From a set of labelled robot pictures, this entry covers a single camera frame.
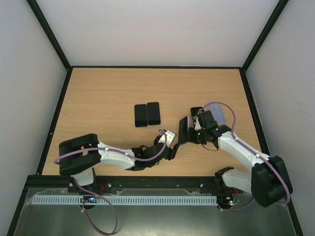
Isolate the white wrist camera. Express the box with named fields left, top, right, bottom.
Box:
left=158, top=130, right=176, bottom=147
left=192, top=117, right=202, bottom=131

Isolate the black metal frame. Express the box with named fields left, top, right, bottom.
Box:
left=6, top=0, right=304, bottom=236

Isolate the black bare phone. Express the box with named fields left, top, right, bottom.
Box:
left=134, top=104, right=148, bottom=127

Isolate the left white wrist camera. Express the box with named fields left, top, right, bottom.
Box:
left=158, top=130, right=176, bottom=147

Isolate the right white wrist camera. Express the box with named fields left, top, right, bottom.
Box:
left=192, top=117, right=202, bottom=131

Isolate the lilac phone case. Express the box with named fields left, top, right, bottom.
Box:
left=207, top=103, right=226, bottom=124

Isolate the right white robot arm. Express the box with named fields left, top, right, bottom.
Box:
left=191, top=110, right=293, bottom=207

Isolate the purple cable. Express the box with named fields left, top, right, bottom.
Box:
left=53, top=128, right=168, bottom=234
left=195, top=101, right=291, bottom=212

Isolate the black phone case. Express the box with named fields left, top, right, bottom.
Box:
left=190, top=107, right=203, bottom=117

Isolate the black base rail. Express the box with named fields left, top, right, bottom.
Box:
left=86, top=176, right=243, bottom=196

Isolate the grey slotted cable duct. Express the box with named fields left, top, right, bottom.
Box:
left=31, top=195, right=217, bottom=206

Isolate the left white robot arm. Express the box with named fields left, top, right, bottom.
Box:
left=54, top=129, right=176, bottom=186

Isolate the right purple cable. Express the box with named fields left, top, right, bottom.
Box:
left=195, top=101, right=291, bottom=212

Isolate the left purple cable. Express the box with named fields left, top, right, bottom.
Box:
left=53, top=128, right=168, bottom=234

